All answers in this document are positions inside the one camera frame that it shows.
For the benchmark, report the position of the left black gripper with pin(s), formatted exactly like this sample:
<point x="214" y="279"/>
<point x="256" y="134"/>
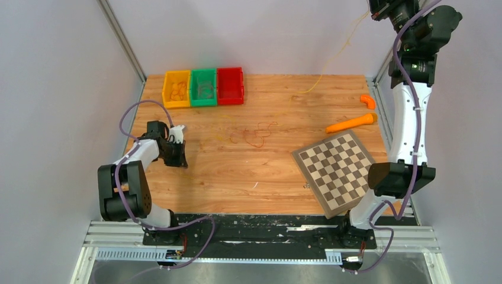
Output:
<point x="180" y="161"/>

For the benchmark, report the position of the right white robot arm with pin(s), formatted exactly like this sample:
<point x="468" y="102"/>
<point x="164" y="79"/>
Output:
<point x="421" y="33"/>

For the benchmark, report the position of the green plastic bin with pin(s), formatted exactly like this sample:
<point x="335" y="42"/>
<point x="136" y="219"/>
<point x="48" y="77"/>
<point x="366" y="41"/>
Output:
<point x="203" y="87"/>

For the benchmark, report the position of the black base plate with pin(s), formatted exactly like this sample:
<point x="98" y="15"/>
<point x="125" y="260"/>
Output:
<point x="231" y="236"/>

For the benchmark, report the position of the orange curved plastic piece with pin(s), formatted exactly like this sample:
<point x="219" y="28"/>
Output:
<point x="368" y="101"/>

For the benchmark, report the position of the wooden chessboard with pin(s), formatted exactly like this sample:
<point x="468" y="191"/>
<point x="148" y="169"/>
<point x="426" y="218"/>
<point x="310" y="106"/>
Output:
<point x="336" y="170"/>

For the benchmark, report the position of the red plastic bin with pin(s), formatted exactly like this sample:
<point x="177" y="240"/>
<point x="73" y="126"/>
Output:
<point x="230" y="87"/>

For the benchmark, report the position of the aluminium frame rail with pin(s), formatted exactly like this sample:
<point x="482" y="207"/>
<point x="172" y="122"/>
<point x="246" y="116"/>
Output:
<point x="123" y="241"/>

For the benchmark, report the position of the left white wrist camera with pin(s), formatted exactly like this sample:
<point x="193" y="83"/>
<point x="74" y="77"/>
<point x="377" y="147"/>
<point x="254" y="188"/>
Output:
<point x="176" y="134"/>

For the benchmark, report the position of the yellow plastic bin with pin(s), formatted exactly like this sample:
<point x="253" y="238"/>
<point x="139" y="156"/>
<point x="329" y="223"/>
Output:
<point x="176" y="89"/>

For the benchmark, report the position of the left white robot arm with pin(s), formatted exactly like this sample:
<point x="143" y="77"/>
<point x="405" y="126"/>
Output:
<point x="123" y="189"/>

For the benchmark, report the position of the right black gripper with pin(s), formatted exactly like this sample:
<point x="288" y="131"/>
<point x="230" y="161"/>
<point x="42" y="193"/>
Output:
<point x="380" y="9"/>

